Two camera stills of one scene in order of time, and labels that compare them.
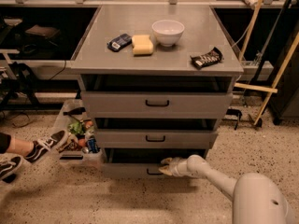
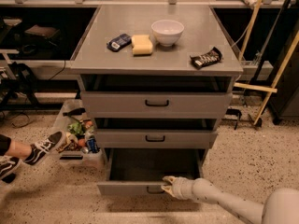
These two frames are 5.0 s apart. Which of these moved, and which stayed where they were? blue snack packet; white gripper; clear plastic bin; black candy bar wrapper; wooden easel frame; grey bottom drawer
Moved: white gripper; grey bottom drawer
Stayed: wooden easel frame; blue snack packet; black candy bar wrapper; clear plastic bin
